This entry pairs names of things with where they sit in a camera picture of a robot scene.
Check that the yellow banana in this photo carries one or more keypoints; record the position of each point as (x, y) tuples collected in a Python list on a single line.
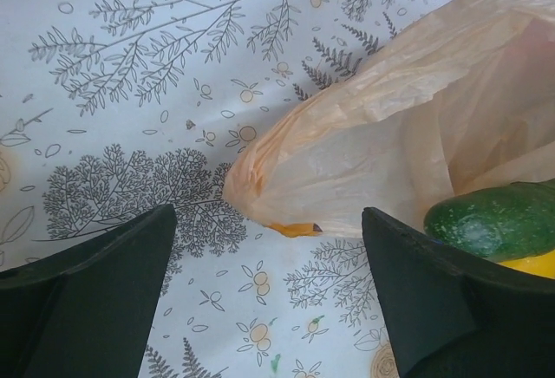
[(541, 265)]

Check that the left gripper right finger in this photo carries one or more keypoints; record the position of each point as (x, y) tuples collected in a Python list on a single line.
[(451, 314)]

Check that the banana print plastic bag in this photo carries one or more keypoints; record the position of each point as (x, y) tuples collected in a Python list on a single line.
[(461, 100)]

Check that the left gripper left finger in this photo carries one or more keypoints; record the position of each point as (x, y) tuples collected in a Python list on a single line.
[(87, 311)]

